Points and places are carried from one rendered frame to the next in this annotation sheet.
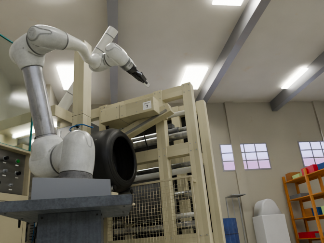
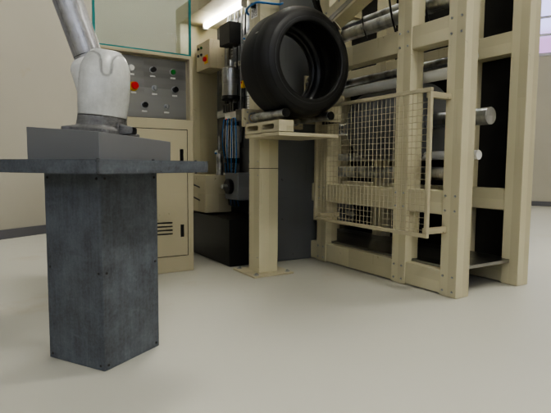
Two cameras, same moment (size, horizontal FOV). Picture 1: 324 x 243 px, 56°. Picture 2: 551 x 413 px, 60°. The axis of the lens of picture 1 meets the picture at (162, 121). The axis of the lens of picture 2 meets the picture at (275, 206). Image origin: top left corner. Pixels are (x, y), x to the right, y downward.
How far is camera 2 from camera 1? 111 cm
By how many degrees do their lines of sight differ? 45
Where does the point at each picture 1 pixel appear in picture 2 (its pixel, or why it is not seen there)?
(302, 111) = not seen: outside the picture
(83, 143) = (93, 71)
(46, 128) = (77, 44)
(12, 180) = (168, 99)
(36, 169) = not seen: hidden behind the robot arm
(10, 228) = not seen: hidden behind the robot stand
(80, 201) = (47, 165)
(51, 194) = (43, 149)
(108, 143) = (271, 38)
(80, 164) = (90, 104)
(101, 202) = (66, 168)
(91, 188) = (79, 143)
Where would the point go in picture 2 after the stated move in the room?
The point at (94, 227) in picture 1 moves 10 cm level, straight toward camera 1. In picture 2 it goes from (93, 195) to (67, 197)
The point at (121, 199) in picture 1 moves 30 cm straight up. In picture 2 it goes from (85, 165) to (82, 50)
